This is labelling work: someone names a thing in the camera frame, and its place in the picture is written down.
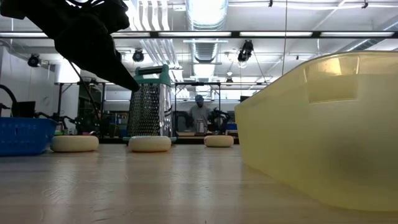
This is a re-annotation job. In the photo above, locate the black monitor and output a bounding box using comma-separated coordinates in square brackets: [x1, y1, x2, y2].
[11, 101, 36, 118]

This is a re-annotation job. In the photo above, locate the black aluminium frame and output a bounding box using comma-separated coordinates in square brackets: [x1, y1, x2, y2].
[0, 30, 398, 144]

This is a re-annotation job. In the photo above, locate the person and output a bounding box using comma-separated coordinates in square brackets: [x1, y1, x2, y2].
[188, 95, 212, 133]

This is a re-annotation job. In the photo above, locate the blue plastic basket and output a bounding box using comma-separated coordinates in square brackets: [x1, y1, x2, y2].
[0, 116, 58, 157]

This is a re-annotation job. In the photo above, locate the yellow plastic container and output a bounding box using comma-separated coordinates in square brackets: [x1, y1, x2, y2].
[234, 50, 398, 213]

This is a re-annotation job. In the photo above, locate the silver ventilation duct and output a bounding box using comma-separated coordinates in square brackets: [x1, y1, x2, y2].
[185, 0, 229, 63]

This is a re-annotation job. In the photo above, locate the thin hanging wire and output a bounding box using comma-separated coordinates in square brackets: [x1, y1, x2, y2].
[281, 0, 289, 77]

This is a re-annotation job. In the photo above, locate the cream round pad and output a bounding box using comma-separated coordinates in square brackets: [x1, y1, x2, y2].
[50, 134, 100, 153]

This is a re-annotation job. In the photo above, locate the thick black cable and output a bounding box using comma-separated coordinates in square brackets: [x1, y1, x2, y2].
[0, 83, 19, 118]

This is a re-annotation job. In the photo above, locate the teal handled box grater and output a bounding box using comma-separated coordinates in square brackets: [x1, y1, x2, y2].
[123, 63, 177, 146]

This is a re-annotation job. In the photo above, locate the black ceiling spotlight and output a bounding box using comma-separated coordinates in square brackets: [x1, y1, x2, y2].
[27, 53, 41, 68]
[132, 48, 146, 63]
[237, 39, 254, 63]

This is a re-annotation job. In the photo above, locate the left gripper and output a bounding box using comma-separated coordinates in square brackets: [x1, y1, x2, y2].
[0, 0, 141, 92]

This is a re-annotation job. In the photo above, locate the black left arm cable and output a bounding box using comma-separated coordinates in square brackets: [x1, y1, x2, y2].
[68, 60, 103, 125]

